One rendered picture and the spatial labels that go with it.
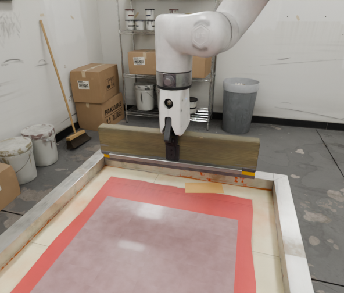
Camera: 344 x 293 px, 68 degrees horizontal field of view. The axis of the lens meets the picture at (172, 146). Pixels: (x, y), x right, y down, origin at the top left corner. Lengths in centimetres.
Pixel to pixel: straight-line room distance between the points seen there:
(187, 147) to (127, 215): 22
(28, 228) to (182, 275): 33
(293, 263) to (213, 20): 44
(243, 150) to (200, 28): 26
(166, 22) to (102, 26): 378
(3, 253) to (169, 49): 50
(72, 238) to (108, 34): 381
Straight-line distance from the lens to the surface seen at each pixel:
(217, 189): 73
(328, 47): 387
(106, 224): 63
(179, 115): 52
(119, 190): 73
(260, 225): 65
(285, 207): 66
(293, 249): 57
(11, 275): 61
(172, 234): 59
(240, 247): 59
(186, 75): 53
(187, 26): 48
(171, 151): 58
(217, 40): 46
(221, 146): 57
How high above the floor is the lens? 138
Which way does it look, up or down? 27 degrees down
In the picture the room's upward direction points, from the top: straight up
